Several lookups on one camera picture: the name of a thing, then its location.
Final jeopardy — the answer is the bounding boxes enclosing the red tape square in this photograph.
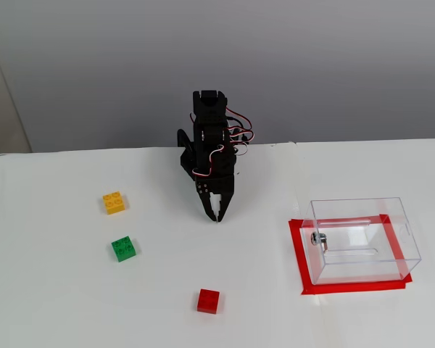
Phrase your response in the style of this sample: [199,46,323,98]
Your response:
[288,213,413,297]

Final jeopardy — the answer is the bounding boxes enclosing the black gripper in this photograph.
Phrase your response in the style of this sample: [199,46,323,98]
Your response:
[192,144,239,223]

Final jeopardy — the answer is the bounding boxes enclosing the black table clamp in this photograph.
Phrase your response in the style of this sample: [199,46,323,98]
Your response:
[176,129,196,152]

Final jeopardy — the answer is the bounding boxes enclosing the silver cam lock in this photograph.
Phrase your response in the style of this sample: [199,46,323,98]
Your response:
[310,231,331,254]

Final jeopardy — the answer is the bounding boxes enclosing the red lego brick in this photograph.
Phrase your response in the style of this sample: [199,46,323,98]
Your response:
[196,288,220,315]

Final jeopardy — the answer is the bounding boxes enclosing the green lego brick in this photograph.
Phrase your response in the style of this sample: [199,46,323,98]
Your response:
[110,235,138,263]

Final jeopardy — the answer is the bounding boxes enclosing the transparent acrylic box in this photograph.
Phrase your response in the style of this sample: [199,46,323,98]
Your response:
[299,196,423,286]

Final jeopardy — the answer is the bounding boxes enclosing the yellow lego brick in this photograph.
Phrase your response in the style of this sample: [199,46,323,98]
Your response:
[101,191,128,216]

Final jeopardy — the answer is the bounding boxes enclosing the beige panel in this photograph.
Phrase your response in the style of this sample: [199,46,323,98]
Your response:
[0,32,33,157]

